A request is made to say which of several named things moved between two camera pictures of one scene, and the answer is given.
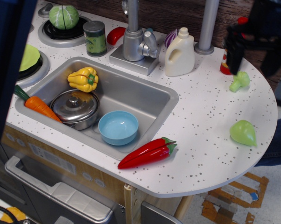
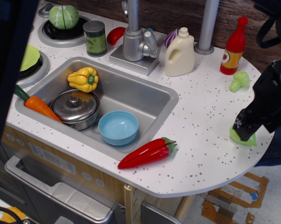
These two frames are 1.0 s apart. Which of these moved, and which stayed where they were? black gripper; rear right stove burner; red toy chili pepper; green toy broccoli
Moved: black gripper
Stayed: red toy chili pepper; rear right stove burner; green toy broccoli
